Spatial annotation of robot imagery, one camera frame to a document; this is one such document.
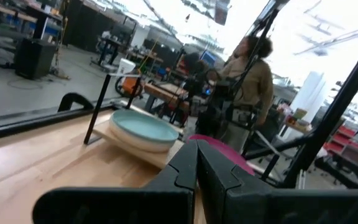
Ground black metal shelf frame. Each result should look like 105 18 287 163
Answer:
83 72 145 146

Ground pink plate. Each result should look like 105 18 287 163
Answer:
187 134 256 177

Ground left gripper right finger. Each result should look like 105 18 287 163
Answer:
196 139 358 224

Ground orange machine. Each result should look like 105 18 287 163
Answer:
114 75 145 100

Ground black box cabinet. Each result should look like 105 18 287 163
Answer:
13 37 58 81

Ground black table edge rail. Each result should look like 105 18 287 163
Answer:
0 101 115 142

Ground blue screen monitor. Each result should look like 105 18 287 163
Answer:
198 49 218 68

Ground black rig frame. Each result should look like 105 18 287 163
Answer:
242 0 358 189

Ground red tool cabinet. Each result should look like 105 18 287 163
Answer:
323 124 358 163

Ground black curved bracket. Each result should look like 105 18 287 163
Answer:
57 91 95 113

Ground light blue plate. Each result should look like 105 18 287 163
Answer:
108 108 180 154

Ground person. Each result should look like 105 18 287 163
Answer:
218 35 275 154

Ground wooden workbench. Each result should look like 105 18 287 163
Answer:
142 82 193 126

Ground white container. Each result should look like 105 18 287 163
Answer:
116 58 137 76

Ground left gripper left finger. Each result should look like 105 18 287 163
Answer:
32 139 199 224

